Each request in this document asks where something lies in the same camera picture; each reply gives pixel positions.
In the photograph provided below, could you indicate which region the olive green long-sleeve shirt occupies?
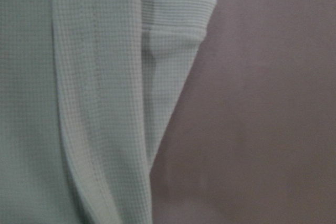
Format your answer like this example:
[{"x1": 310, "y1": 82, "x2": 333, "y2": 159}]
[{"x1": 1, "y1": 0, "x2": 216, "y2": 223}]

